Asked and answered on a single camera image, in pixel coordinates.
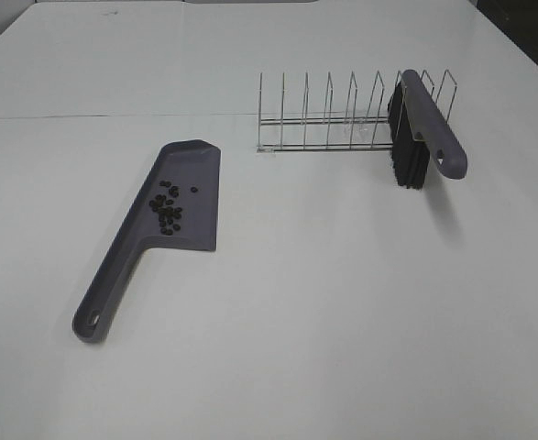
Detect grey hand brush black bristles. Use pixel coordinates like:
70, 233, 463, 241
388, 70, 468, 190

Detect pile of coffee beans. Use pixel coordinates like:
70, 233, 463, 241
148, 180, 200, 237

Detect chrome wire dish rack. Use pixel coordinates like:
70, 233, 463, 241
255, 68, 457, 155

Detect grey plastic dustpan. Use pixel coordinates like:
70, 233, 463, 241
71, 139, 221, 344

